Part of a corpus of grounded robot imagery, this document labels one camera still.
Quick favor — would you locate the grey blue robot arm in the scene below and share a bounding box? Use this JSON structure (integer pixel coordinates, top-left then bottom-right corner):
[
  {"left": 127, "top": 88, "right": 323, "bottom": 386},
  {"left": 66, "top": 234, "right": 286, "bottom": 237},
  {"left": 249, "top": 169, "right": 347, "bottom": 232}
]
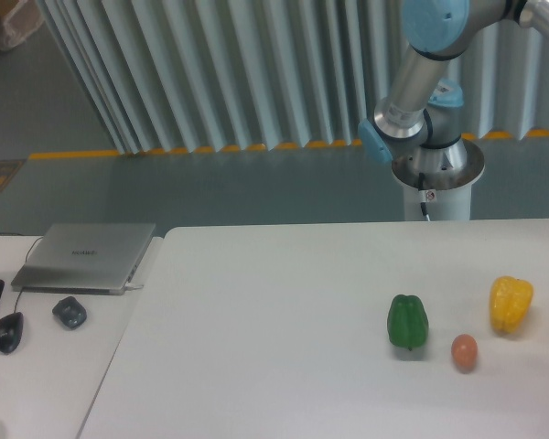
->
[{"left": 358, "top": 1, "right": 549, "bottom": 164}]

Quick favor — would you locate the green bell pepper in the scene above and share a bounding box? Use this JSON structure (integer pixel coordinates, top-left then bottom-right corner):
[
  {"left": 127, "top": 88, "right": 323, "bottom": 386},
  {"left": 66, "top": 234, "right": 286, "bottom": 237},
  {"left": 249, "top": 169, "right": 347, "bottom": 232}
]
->
[{"left": 387, "top": 294, "right": 429, "bottom": 350}]

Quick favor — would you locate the silver laptop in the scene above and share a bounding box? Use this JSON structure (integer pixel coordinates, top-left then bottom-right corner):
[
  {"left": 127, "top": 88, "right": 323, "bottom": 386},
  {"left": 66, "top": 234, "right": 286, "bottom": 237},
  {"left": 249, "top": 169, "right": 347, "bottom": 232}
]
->
[{"left": 11, "top": 223, "right": 156, "bottom": 295}]

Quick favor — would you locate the white corrugated partition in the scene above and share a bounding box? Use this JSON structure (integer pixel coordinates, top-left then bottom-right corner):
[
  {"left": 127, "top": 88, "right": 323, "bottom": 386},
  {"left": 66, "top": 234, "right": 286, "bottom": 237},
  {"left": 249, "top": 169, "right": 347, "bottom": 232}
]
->
[{"left": 38, "top": 1, "right": 549, "bottom": 154}]

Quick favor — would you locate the dark grey earbuds case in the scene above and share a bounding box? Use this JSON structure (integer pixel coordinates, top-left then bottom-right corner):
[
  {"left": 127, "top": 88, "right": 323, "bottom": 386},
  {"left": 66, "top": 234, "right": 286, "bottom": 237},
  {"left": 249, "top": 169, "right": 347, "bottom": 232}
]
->
[{"left": 52, "top": 296, "right": 87, "bottom": 330}]

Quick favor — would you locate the brown egg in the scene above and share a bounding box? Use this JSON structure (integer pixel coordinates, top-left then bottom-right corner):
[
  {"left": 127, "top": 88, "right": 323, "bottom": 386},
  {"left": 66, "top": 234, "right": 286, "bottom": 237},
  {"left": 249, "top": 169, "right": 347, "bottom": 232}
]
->
[{"left": 451, "top": 334, "right": 478, "bottom": 370}]

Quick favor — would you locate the yellow bell pepper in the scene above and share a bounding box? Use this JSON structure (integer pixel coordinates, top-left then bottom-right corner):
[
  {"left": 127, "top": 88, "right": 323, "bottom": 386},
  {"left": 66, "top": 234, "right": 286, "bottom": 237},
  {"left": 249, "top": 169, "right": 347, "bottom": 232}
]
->
[{"left": 489, "top": 276, "right": 534, "bottom": 334}]

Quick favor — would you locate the black computer mouse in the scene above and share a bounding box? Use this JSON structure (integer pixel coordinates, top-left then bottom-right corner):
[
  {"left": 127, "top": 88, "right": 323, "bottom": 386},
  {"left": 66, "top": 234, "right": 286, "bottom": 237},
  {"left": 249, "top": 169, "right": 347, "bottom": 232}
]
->
[{"left": 0, "top": 311, "right": 24, "bottom": 355}]

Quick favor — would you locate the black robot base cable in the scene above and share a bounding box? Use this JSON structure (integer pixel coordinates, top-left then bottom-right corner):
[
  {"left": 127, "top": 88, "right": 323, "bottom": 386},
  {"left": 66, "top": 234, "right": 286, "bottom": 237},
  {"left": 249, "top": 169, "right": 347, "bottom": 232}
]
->
[{"left": 416, "top": 171, "right": 432, "bottom": 222}]

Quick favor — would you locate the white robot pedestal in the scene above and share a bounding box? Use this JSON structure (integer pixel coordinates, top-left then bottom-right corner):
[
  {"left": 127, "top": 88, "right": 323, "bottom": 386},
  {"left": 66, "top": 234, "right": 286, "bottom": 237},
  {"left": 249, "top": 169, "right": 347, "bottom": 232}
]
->
[{"left": 392, "top": 139, "right": 485, "bottom": 221}]

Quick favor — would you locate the black mouse cable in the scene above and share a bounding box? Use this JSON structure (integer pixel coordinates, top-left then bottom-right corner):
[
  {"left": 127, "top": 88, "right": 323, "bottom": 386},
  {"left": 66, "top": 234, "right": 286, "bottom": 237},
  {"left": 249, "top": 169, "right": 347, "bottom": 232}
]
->
[{"left": 0, "top": 232, "right": 45, "bottom": 316}]

